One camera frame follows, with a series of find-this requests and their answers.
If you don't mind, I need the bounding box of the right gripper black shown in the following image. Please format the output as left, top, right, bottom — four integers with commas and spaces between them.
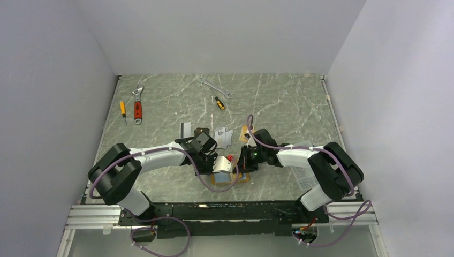
233, 145, 266, 174

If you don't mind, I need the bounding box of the orange leather card holder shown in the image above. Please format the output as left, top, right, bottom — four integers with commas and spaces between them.
211, 173, 250, 185

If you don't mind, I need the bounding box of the grey credit card stack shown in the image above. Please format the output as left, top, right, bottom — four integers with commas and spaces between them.
214, 127, 233, 149

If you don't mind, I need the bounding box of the white striped credit card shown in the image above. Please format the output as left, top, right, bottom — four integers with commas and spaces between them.
180, 122, 192, 139

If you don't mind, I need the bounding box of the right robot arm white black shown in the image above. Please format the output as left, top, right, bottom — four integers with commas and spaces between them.
238, 128, 364, 222

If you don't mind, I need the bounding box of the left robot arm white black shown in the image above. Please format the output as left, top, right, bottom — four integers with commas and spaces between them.
88, 132, 217, 225

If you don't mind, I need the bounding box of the black credit card stack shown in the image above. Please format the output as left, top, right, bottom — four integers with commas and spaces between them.
194, 127, 210, 137

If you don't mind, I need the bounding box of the clear plastic screw box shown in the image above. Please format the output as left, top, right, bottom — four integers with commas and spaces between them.
291, 150, 318, 192

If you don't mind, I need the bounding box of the black yellow stubby screwdriver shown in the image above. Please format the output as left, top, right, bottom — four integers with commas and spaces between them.
214, 96, 225, 110

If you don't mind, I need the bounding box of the silver open-end wrench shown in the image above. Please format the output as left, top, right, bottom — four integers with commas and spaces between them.
197, 77, 234, 99

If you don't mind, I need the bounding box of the small yellow screwdriver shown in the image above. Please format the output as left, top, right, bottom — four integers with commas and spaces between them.
120, 101, 127, 126

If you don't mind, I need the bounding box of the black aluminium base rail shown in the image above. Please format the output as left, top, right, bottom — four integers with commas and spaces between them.
65, 200, 379, 239

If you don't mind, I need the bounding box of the red handled adjustable wrench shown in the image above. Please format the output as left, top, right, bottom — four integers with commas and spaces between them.
132, 85, 143, 125

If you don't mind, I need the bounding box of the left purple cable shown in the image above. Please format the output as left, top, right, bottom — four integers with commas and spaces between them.
88, 147, 240, 257

